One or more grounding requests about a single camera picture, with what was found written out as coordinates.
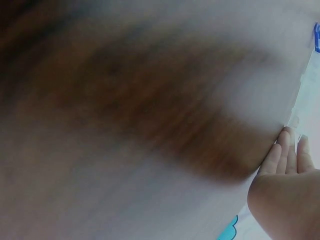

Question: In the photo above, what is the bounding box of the person's right hand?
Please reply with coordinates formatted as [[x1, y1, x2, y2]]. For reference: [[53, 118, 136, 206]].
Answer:
[[246, 126, 320, 240]]

